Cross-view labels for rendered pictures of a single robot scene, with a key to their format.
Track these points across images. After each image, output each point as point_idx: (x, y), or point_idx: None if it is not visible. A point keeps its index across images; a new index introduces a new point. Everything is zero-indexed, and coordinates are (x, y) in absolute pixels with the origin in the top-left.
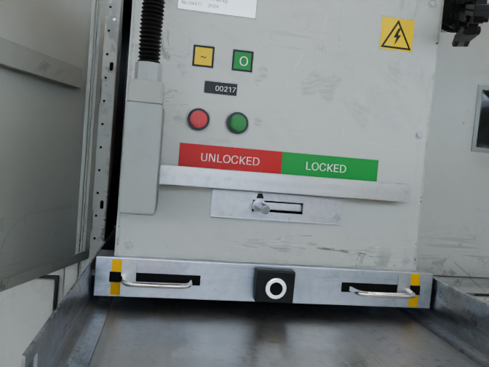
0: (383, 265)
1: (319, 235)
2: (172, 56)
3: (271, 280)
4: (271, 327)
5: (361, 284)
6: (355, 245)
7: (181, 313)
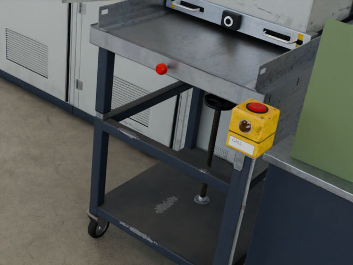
0: (288, 24)
1: (258, 1)
2: None
3: (226, 17)
4: (218, 37)
5: (272, 31)
6: (275, 10)
7: (194, 22)
